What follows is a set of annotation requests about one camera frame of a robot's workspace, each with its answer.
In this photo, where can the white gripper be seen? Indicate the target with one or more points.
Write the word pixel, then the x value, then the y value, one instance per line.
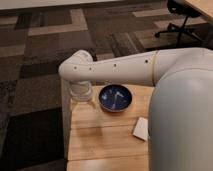
pixel 81 91

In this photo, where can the dark blue ceramic bowl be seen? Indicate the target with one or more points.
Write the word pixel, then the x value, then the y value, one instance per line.
pixel 115 98

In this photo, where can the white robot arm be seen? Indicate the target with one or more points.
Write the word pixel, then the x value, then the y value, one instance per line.
pixel 181 106

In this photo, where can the white rectangular box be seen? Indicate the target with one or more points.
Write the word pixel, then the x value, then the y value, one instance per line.
pixel 141 129

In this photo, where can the wooden desk in background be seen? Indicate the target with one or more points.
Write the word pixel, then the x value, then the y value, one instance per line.
pixel 205 7

